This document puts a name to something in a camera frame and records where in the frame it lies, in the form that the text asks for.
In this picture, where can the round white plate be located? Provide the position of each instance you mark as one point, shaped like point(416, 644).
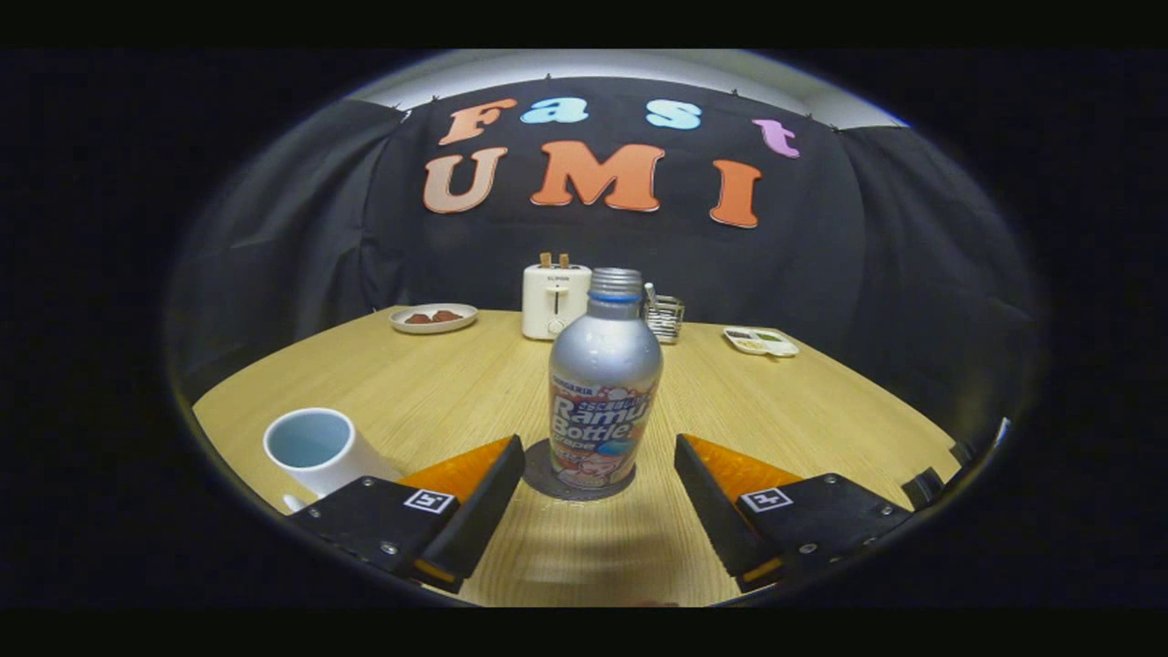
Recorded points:
point(432, 325)

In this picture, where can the wooden table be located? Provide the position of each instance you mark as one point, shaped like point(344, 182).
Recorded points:
point(776, 411)

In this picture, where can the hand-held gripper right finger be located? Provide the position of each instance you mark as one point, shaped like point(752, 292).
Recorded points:
point(714, 506)

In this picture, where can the toast slices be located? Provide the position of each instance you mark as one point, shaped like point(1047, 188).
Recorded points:
point(546, 260)

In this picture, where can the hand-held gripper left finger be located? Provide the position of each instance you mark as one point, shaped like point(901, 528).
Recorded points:
point(484, 506)

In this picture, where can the black backdrop cloth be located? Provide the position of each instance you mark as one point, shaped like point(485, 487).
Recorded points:
point(867, 274)

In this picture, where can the white divided tray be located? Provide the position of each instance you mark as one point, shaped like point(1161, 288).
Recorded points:
point(760, 342)

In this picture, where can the silver juice bottle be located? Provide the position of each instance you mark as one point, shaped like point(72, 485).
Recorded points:
point(604, 365)

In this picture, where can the black table clamp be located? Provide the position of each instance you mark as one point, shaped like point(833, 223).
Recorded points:
point(962, 453)
point(923, 486)

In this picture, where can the cream toaster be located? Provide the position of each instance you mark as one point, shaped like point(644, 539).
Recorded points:
point(546, 306)

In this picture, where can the white cup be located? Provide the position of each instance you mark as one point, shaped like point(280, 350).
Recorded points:
point(338, 465)

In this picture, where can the dark round coaster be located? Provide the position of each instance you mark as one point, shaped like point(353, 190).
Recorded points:
point(538, 474)

